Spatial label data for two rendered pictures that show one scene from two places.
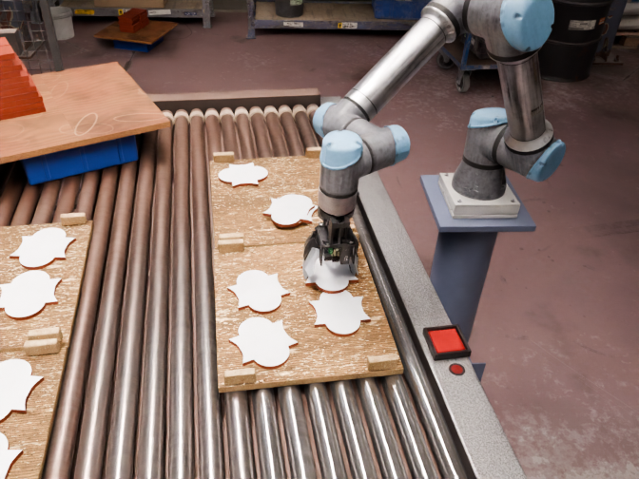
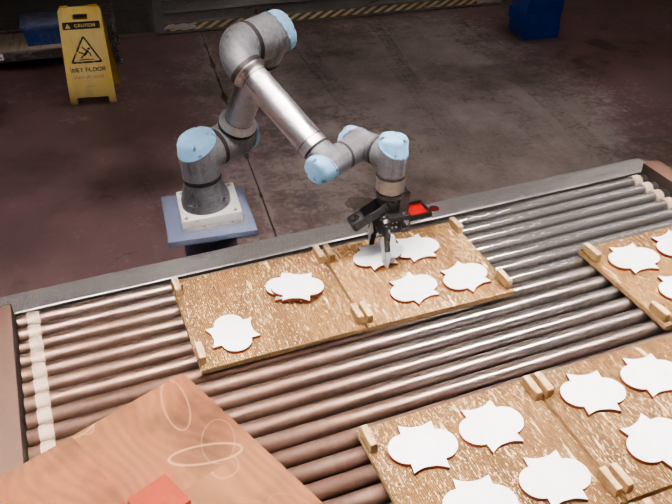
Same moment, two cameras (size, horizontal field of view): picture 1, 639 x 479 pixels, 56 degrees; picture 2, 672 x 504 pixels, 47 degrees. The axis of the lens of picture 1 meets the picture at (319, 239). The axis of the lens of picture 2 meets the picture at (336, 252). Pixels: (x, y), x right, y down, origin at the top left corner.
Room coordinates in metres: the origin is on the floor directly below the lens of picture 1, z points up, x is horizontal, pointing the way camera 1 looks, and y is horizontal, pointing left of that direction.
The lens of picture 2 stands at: (1.43, 1.62, 2.17)
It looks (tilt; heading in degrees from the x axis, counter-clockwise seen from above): 36 degrees down; 260
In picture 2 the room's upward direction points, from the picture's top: straight up
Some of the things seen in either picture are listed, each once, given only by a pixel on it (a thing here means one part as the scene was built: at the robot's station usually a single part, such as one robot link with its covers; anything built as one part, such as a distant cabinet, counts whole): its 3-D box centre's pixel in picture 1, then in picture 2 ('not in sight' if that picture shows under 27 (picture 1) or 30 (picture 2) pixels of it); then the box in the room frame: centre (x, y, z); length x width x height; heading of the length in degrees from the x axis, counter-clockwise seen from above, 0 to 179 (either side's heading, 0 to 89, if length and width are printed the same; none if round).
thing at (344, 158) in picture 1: (341, 162); (391, 155); (1.00, -0.04, 1.25); 0.09 x 0.08 x 0.11; 129
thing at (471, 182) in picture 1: (481, 171); (203, 188); (1.48, -0.45, 0.96); 0.15 x 0.15 x 0.10
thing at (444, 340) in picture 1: (446, 342); (415, 210); (0.85, -0.27, 0.92); 0.06 x 0.06 x 0.01; 12
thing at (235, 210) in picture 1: (278, 198); (265, 306); (1.35, 0.11, 0.93); 0.41 x 0.35 x 0.02; 11
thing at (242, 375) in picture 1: (240, 376); (504, 278); (0.72, 0.13, 0.95); 0.06 x 0.02 x 0.03; 101
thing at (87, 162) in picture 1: (69, 134); not in sight; (1.56, 0.74, 0.97); 0.31 x 0.31 x 0.10; 33
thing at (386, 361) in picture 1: (382, 362); (456, 225); (0.77, -0.13, 0.95); 0.06 x 0.02 x 0.03; 101
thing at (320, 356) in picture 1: (299, 305); (413, 271); (0.94, 0.04, 0.93); 0.41 x 0.35 x 0.02; 11
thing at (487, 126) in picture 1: (491, 134); (199, 153); (1.48, -0.45, 1.08); 0.13 x 0.12 x 0.14; 39
